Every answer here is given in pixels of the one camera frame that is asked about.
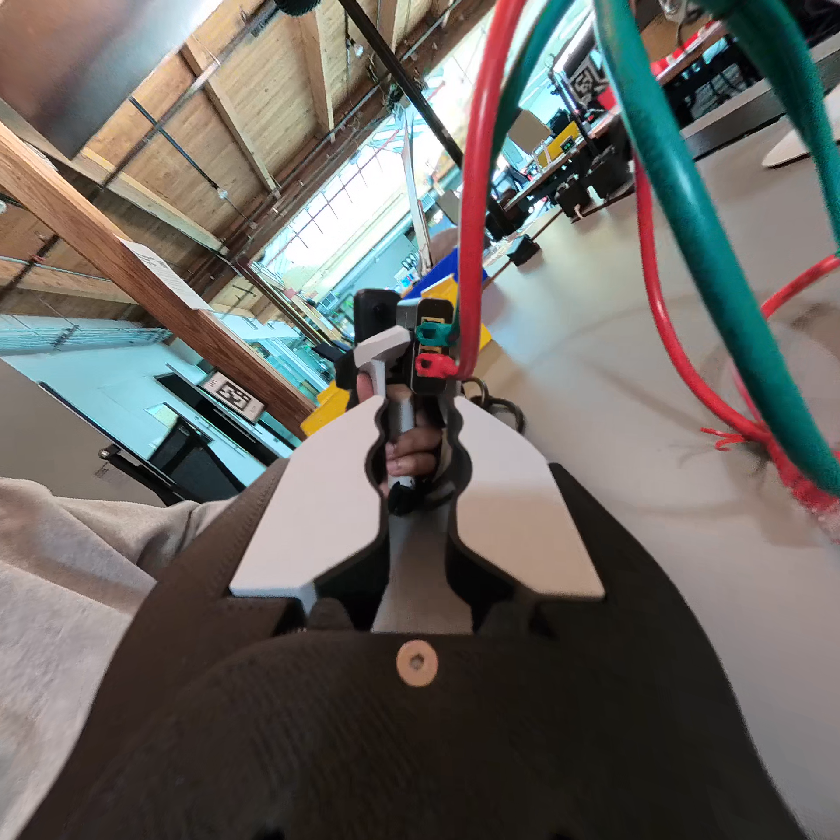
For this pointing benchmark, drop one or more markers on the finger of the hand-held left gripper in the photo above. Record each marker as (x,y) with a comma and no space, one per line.
(380,344)

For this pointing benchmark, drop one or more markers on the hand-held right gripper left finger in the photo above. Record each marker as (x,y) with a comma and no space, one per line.
(315,518)

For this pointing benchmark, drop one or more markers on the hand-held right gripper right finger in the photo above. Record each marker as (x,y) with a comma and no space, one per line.
(525,518)

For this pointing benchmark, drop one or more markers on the black ethernet adapter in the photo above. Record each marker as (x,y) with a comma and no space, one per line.
(434,308)

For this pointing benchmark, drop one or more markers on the grey desk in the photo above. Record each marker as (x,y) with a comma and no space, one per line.
(590,407)

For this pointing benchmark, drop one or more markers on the yellow storage bin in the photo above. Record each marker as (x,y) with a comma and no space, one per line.
(439,289)
(325,410)

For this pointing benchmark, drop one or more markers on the blue storage bin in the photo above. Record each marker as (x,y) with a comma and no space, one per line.
(439,270)

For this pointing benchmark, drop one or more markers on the framed marker sign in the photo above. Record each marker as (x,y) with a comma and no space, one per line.
(233,396)

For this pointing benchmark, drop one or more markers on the small black box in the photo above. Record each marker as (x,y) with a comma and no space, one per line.
(525,250)

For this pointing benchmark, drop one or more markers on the white paper label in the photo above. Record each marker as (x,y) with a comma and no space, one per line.
(164,272)

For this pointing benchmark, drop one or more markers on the red twist tie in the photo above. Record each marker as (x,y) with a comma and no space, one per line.
(722,436)

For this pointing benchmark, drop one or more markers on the black pole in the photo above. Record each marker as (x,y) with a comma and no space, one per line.
(400,79)

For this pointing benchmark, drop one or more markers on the person's grey sweatshirt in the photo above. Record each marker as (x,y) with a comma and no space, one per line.
(65,623)

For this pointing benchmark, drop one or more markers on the wooden beam with paper label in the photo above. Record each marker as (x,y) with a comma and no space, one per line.
(79,223)

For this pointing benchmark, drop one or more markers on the marker sign board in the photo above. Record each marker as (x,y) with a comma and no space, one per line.
(590,82)

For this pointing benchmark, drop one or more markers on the white stand base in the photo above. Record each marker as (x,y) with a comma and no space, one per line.
(800,148)

